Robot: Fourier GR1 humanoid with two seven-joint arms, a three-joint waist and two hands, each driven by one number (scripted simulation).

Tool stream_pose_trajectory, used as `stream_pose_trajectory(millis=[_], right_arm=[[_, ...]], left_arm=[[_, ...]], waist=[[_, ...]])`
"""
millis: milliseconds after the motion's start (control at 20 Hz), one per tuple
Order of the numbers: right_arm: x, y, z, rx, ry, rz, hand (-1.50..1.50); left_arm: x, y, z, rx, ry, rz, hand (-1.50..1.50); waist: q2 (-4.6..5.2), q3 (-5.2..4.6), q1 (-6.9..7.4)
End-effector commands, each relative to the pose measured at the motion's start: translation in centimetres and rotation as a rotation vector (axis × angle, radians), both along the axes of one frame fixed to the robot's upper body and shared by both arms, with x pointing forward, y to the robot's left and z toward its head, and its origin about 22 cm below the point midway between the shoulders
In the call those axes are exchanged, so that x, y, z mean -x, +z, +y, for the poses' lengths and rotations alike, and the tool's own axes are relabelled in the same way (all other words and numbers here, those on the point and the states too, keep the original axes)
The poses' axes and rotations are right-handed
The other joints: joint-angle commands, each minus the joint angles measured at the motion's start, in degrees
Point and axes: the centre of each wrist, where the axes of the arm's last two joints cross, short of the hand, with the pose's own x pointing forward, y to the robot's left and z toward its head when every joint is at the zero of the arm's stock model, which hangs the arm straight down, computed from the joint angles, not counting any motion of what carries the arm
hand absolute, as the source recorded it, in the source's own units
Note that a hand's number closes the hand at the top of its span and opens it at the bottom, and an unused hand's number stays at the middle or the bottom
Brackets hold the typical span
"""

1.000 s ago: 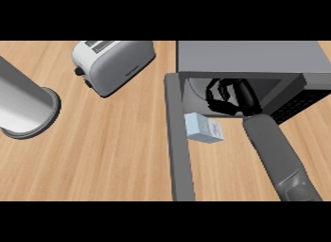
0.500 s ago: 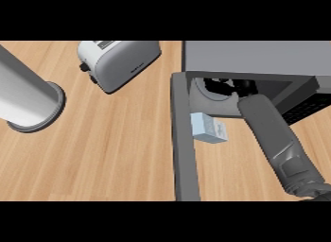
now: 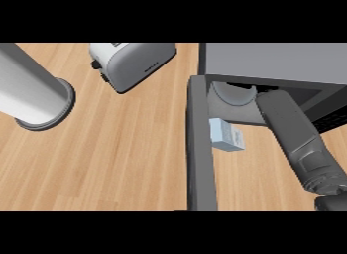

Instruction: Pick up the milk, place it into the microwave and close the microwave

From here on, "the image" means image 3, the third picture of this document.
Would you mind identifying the pale blue milk carton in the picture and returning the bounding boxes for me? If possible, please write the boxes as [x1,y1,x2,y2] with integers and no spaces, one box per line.
[208,117,248,153]

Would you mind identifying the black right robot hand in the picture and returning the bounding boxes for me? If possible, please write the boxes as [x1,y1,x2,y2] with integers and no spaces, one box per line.
[226,82,280,93]

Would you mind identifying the pale glass turntable plate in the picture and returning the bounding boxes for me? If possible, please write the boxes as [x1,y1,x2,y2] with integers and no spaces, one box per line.
[212,81,260,107]

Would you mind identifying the grey round holder base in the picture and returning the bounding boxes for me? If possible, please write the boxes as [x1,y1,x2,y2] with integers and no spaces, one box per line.
[15,77,78,132]

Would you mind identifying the white toaster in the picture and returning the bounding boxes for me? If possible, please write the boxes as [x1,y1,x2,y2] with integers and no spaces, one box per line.
[87,43,178,95]

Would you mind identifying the grey microwave door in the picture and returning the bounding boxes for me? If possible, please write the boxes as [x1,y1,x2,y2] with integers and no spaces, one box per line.
[186,74,220,212]

